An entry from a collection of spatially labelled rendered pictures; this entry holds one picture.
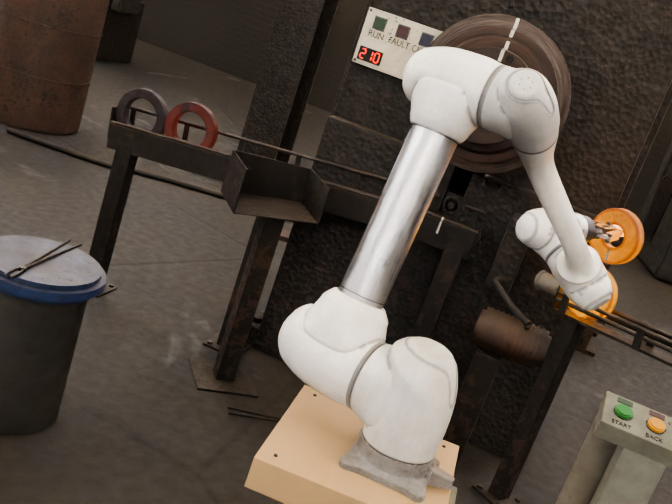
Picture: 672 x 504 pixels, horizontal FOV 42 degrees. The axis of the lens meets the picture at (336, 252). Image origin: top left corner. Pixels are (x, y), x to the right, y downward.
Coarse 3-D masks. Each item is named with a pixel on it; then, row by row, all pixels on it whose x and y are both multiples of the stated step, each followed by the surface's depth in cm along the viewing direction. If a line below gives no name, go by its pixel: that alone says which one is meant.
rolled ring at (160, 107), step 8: (136, 88) 294; (144, 88) 294; (128, 96) 295; (136, 96) 294; (144, 96) 293; (152, 96) 292; (160, 96) 294; (120, 104) 296; (128, 104) 296; (152, 104) 293; (160, 104) 292; (120, 112) 297; (128, 112) 299; (160, 112) 293; (168, 112) 295; (120, 120) 297; (128, 120) 299; (160, 120) 293; (160, 128) 294
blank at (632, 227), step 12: (600, 216) 243; (612, 216) 240; (624, 216) 237; (636, 216) 237; (624, 228) 237; (636, 228) 235; (600, 240) 243; (624, 240) 237; (636, 240) 235; (600, 252) 243; (612, 252) 240; (624, 252) 237; (636, 252) 236
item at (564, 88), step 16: (480, 16) 255; (496, 16) 254; (512, 16) 253; (448, 32) 259; (528, 32) 253; (544, 48) 252; (560, 64) 252; (560, 80) 253; (560, 96) 254; (560, 112) 255; (560, 128) 256; (464, 160) 265; (512, 160) 261
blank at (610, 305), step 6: (606, 270) 243; (612, 276) 242; (612, 282) 240; (612, 288) 239; (612, 294) 239; (570, 300) 249; (612, 300) 239; (606, 306) 240; (612, 306) 241; (576, 312) 247; (594, 312) 243; (582, 318) 246; (588, 318) 244; (594, 318) 243
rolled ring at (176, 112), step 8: (184, 104) 290; (192, 104) 289; (200, 104) 289; (176, 112) 291; (184, 112) 291; (200, 112) 289; (208, 112) 288; (168, 120) 292; (176, 120) 293; (208, 120) 288; (168, 128) 293; (176, 128) 295; (208, 128) 289; (216, 128) 290; (176, 136) 294; (208, 136) 289; (216, 136) 291; (200, 144) 291; (208, 144) 290
